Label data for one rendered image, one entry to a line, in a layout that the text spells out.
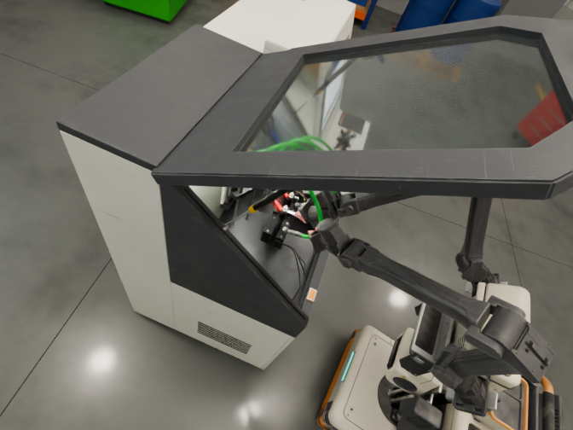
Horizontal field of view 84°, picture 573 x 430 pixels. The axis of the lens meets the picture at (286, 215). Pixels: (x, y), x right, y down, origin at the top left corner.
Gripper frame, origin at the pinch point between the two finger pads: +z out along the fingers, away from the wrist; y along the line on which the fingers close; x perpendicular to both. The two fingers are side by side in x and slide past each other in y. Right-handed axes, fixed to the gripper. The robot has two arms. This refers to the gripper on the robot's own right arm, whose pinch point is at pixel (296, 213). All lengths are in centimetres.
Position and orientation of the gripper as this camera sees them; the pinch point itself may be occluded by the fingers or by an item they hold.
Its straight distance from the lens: 129.7
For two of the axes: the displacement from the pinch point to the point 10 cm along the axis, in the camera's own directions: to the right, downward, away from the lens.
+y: -4.9, -7.7, -4.0
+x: -5.6, 6.3, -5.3
